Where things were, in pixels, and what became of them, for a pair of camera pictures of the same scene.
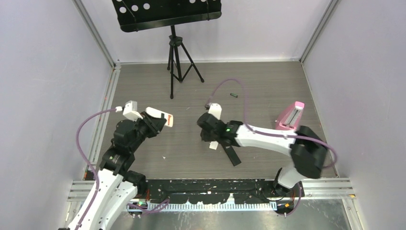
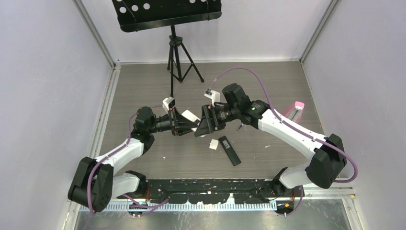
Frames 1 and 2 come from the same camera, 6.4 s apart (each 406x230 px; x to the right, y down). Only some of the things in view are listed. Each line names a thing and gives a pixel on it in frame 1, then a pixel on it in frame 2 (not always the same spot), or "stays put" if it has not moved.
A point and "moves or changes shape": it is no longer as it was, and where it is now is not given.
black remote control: (232, 155) stays put
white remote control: (156, 113) moves or changes shape
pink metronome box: (290, 120) stays put
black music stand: (136, 15) stays put
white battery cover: (213, 145) stays put
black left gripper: (154, 124) → (181, 124)
